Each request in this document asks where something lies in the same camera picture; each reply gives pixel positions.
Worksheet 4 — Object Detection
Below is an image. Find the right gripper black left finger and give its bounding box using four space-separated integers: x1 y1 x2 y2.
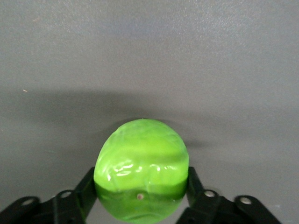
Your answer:
0 167 98 224

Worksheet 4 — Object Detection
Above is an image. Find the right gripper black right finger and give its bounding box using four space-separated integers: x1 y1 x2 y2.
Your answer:
175 167 282 224

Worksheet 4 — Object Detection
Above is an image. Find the green apple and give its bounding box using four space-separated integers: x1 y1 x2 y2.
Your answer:
93 118 189 224

